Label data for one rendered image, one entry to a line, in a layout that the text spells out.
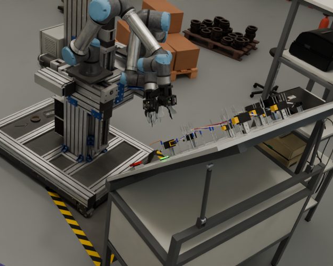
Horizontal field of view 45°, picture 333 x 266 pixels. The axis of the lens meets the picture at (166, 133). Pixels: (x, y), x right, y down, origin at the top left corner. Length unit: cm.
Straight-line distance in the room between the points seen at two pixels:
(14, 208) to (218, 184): 165
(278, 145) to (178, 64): 250
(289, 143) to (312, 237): 97
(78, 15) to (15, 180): 153
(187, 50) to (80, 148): 232
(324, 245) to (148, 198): 179
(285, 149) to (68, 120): 169
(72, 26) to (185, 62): 254
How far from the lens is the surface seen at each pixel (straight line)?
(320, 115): 215
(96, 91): 268
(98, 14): 227
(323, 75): 265
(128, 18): 235
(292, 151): 300
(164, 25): 257
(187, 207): 235
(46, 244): 314
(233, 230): 231
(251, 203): 220
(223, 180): 259
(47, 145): 363
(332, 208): 404
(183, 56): 519
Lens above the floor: 245
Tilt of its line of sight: 35 degrees down
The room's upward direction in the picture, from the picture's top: 10 degrees clockwise
